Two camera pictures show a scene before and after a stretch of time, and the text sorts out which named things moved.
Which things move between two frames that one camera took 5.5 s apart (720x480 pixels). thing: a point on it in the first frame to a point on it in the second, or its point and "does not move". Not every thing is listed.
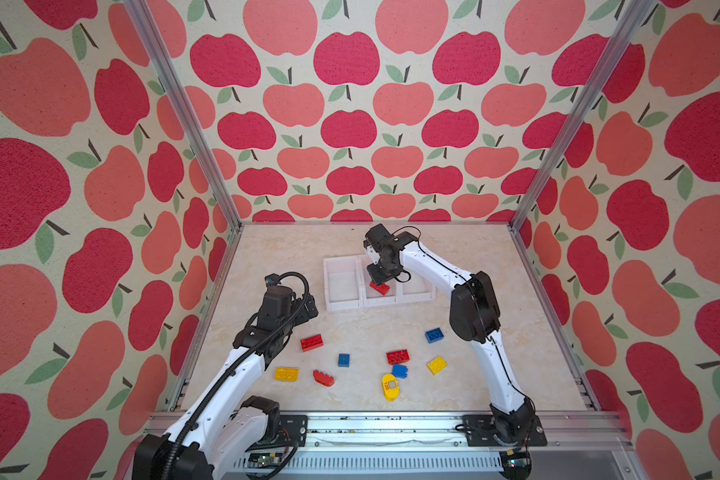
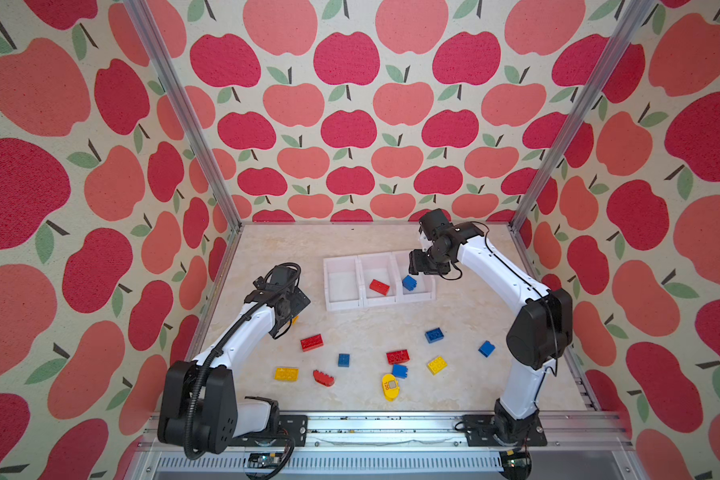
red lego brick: (313, 342) does not move
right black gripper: (375, 277) to (414, 263)
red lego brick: (382, 289) does not move
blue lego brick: (434, 335) does not move
